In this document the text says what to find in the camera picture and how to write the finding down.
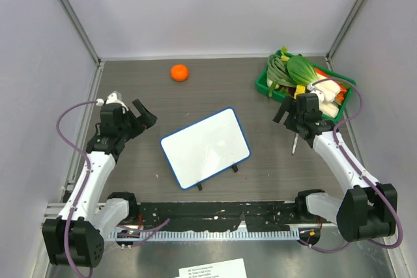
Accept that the green bok choy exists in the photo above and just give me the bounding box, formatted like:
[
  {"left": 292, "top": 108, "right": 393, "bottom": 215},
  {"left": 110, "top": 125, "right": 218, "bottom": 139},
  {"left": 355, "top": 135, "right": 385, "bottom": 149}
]
[{"left": 287, "top": 55, "right": 336, "bottom": 103}]

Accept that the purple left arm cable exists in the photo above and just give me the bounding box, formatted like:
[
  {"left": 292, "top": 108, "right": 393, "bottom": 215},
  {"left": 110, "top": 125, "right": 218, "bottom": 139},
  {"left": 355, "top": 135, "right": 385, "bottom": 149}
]
[{"left": 55, "top": 101, "right": 98, "bottom": 278}]

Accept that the slotted cable duct rail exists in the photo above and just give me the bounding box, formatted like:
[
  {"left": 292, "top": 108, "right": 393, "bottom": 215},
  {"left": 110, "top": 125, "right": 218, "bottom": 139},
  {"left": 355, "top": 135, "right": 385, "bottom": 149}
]
[{"left": 109, "top": 228, "right": 300, "bottom": 242}]

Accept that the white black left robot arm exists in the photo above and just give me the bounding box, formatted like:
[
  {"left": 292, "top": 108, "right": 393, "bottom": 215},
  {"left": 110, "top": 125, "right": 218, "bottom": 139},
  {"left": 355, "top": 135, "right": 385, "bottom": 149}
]
[{"left": 42, "top": 92, "right": 157, "bottom": 270}]

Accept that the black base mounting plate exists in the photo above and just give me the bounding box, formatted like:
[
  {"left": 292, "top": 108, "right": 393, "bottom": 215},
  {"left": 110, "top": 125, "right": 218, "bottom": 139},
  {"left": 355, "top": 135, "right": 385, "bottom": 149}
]
[{"left": 139, "top": 201, "right": 318, "bottom": 232}]

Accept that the blue framed whiteboard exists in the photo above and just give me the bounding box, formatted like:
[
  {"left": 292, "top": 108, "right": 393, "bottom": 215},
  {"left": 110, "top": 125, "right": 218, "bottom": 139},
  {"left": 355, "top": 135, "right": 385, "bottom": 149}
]
[{"left": 160, "top": 107, "right": 252, "bottom": 190}]

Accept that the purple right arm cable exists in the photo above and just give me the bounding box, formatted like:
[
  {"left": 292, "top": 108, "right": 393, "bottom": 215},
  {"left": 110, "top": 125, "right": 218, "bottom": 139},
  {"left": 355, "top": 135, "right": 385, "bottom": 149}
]
[{"left": 298, "top": 78, "right": 403, "bottom": 255}]

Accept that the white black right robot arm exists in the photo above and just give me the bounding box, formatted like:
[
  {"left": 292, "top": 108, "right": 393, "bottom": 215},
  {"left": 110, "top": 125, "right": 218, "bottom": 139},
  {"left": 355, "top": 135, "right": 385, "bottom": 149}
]
[{"left": 273, "top": 93, "right": 403, "bottom": 242}]

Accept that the white magenta marker pen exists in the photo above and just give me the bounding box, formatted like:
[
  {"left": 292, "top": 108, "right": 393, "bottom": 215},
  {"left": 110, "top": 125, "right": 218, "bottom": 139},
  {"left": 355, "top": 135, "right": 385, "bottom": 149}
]
[{"left": 291, "top": 133, "right": 299, "bottom": 156}]

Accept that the yellow white napa cabbage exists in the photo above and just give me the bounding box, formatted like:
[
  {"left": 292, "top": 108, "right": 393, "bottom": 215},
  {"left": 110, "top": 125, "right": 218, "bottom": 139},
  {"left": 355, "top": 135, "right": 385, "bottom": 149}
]
[{"left": 293, "top": 85, "right": 339, "bottom": 118}]

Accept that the white printed paper sheet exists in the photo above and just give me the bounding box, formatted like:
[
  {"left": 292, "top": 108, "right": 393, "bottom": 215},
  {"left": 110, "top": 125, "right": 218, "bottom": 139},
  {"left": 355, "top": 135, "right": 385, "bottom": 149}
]
[{"left": 179, "top": 258, "right": 247, "bottom": 278}]

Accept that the orange tangerine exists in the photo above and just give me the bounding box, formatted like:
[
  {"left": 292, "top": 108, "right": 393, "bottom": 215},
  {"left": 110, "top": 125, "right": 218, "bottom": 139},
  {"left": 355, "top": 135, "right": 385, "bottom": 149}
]
[{"left": 170, "top": 64, "right": 190, "bottom": 82}]

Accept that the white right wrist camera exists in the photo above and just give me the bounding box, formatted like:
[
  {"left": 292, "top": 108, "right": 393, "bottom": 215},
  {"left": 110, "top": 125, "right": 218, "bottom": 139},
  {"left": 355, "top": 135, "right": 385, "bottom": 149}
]
[{"left": 307, "top": 83, "right": 325, "bottom": 103}]

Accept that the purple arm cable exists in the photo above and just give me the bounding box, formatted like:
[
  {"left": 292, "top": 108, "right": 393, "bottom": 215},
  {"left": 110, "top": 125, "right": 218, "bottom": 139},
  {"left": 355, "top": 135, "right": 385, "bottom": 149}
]
[
  {"left": 298, "top": 78, "right": 403, "bottom": 255},
  {"left": 55, "top": 101, "right": 98, "bottom": 278}
]

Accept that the red orange pepper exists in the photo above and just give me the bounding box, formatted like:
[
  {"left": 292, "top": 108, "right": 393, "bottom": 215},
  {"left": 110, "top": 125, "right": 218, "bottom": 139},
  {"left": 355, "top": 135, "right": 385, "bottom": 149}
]
[{"left": 315, "top": 67, "right": 348, "bottom": 105}]

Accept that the green long beans bundle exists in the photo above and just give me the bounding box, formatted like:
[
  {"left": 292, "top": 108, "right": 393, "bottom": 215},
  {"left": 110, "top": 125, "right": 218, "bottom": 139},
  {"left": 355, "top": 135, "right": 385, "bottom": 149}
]
[{"left": 266, "top": 54, "right": 296, "bottom": 98}]

